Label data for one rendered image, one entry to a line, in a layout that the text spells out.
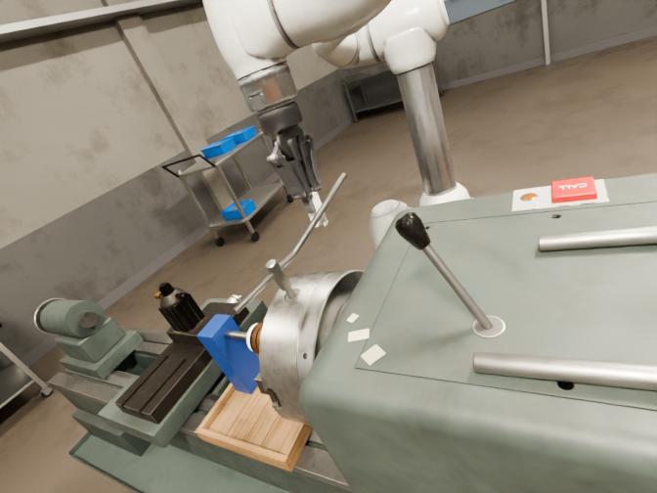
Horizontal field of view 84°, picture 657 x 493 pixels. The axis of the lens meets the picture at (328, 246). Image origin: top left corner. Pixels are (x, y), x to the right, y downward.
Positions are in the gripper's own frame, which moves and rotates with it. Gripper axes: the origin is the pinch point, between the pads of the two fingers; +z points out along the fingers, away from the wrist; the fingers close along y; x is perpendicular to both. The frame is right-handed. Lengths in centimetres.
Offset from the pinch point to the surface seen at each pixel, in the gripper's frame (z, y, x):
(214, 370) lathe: 45, 9, -52
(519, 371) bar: 8.5, 27.1, 36.4
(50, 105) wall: -83, -172, -398
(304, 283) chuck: 11.0, 9.3, -1.9
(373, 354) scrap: 10.0, 25.9, 19.6
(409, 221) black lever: -4.8, 18.5, 25.8
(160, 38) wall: -124, -332, -377
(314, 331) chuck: 13.8, 19.0, 4.7
